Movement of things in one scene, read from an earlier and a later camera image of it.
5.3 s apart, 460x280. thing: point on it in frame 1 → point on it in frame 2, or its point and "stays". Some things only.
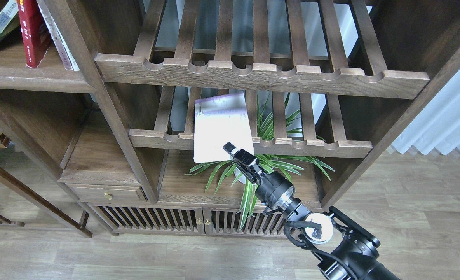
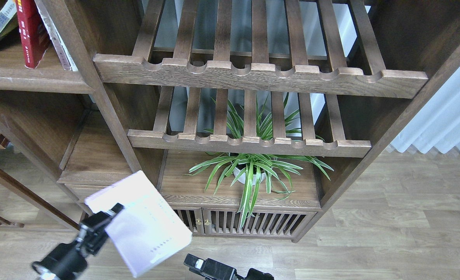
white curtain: [449, 122] stays
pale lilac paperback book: [218, 120] → [147, 230]
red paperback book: [36, 35] stays
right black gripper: [274, 189] → [211, 269]
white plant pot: [242, 179] stays
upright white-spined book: [69, 62] stays
